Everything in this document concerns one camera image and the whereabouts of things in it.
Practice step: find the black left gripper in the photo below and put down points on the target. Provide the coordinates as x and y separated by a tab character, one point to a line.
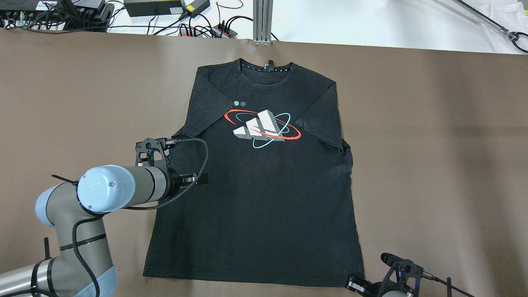
175	180

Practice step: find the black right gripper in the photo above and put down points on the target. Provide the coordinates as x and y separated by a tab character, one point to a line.
355	284

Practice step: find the black graphic t-shirt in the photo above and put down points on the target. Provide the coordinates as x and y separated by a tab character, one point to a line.
278	206

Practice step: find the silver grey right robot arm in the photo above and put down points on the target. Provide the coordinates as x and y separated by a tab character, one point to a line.
391	290

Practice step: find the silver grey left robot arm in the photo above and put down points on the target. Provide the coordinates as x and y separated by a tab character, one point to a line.
84	267

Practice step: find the grey orange power strip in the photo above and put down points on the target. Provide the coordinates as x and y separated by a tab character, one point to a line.
199	31

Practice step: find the black power adapter yellow label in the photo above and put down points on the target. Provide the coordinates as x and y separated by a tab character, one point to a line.
193	9

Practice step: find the black power supply box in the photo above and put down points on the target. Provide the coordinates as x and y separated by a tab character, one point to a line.
143	8

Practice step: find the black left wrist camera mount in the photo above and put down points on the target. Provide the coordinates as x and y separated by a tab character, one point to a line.
151	152

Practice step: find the aluminium profile post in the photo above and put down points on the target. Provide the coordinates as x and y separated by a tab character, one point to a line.
262	19

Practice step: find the black electronics box with cables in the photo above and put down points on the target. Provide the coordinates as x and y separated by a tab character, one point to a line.
66	15

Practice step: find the metal rod with ring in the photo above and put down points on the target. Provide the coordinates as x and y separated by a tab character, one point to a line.
513	36

